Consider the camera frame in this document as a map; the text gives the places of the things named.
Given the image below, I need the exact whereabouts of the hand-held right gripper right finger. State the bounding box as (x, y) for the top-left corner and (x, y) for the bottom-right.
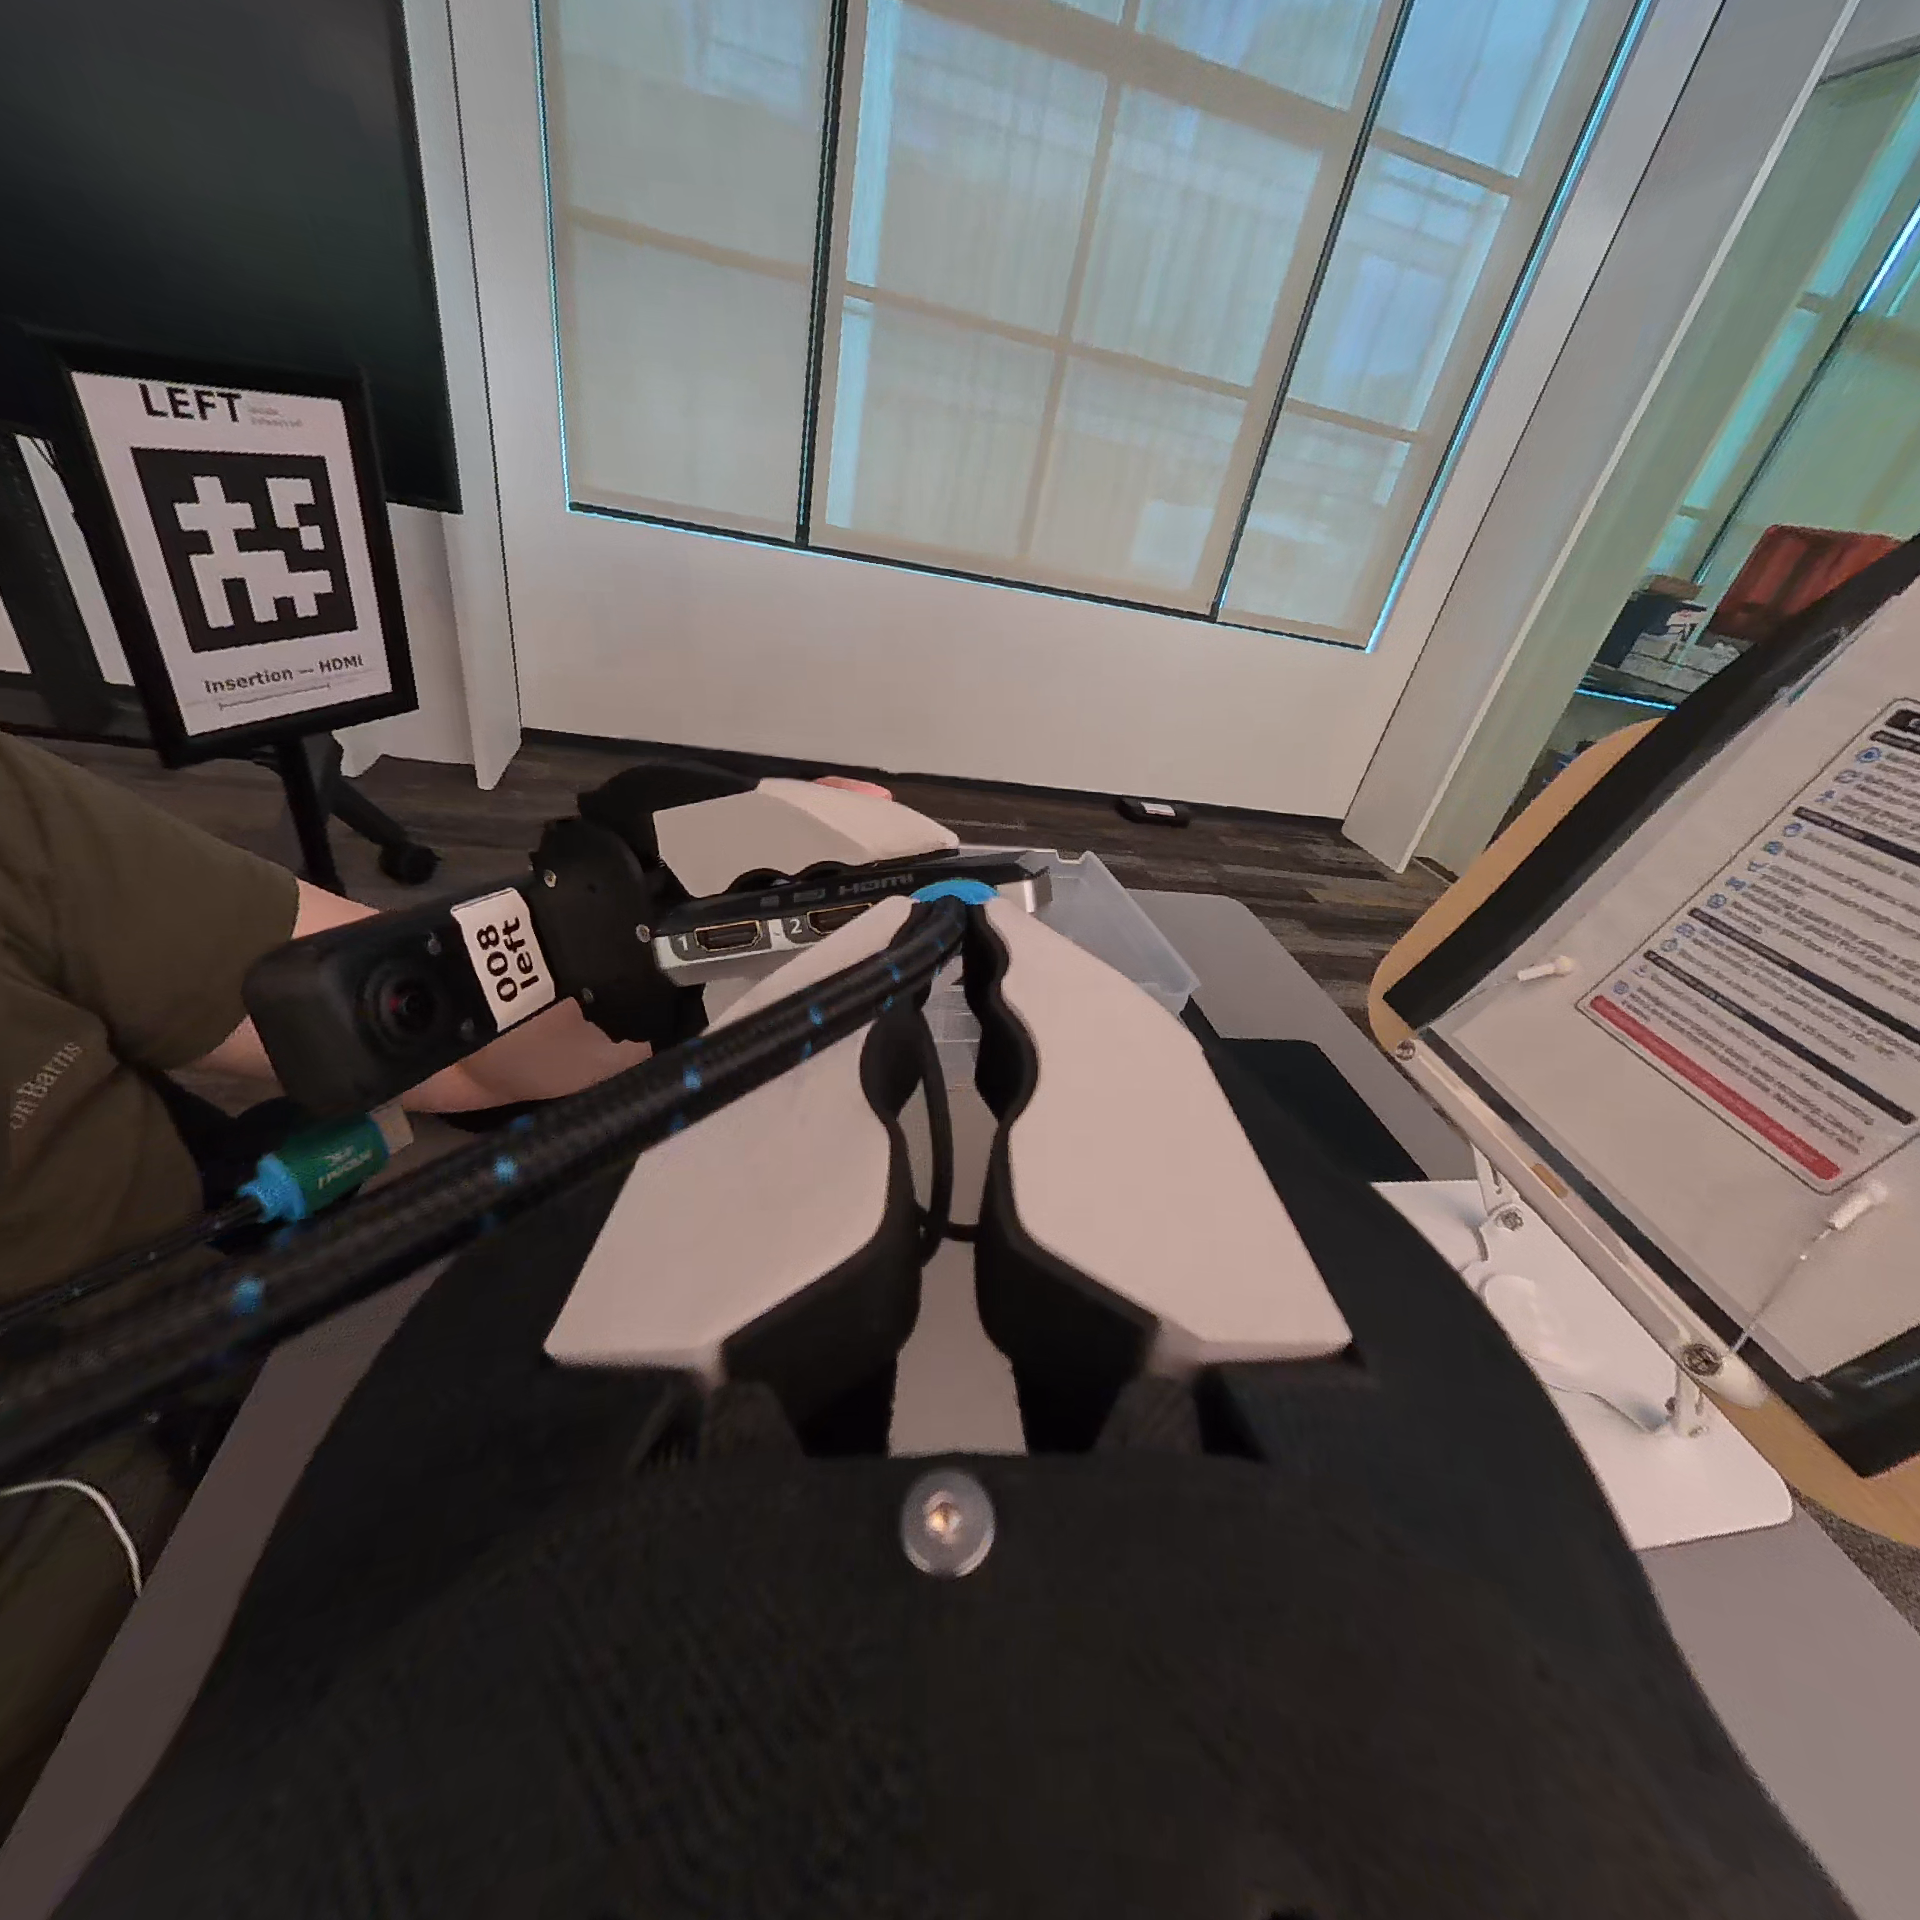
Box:
(971, 904), (1355, 1374)

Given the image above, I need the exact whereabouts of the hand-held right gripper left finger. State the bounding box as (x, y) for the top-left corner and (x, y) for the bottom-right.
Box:
(545, 901), (976, 1379)

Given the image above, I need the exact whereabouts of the black HDMI switch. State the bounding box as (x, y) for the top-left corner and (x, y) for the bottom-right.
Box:
(652, 844), (1059, 987)

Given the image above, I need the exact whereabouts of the clear plastic organizer box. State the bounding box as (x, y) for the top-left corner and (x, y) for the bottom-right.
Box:
(961, 848), (1202, 1038)

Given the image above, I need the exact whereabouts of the white framed glass partition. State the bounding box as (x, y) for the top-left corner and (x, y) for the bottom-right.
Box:
(406, 0), (1864, 876)

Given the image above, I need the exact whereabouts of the person's olive clothing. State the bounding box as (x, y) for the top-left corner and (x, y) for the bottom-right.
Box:
(0, 736), (303, 1817)

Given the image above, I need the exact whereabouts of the framed marker sign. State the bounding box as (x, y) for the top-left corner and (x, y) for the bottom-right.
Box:
(0, 428), (153, 740)
(59, 358), (442, 889)

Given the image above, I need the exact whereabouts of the laminated instruction sheet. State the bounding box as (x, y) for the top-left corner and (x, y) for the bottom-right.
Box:
(1424, 600), (1920, 1384)

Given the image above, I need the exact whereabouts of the large black screen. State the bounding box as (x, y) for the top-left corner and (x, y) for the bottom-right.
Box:
(0, 0), (464, 516)

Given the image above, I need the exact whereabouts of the red box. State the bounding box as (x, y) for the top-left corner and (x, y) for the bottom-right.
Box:
(1711, 526), (1912, 649)

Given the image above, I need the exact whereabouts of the thin white cord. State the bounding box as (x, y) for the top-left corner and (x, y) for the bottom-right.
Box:
(0, 1476), (146, 1600)

